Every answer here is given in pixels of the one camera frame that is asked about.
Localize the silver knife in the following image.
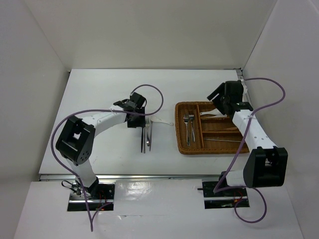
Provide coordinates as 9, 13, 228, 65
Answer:
149, 119, 153, 151

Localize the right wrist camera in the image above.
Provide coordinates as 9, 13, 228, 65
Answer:
240, 79, 248, 95

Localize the silver fork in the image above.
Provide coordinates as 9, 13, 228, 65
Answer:
189, 114, 195, 142
183, 113, 190, 146
145, 118, 151, 146

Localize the brown wicker divided tray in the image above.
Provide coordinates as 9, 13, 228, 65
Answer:
175, 102, 242, 155

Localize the aluminium table rail front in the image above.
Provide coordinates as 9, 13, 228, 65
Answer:
39, 174, 219, 181

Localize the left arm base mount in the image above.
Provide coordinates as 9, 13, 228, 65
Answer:
61, 180, 115, 212

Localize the white ceramic spoon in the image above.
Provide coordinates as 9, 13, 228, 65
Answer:
200, 112, 217, 117
150, 116, 174, 126
200, 114, 226, 119

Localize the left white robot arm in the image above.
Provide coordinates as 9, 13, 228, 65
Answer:
56, 93, 147, 199

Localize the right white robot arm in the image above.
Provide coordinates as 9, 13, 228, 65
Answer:
207, 80, 288, 195

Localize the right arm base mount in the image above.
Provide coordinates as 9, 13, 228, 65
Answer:
197, 181, 250, 209

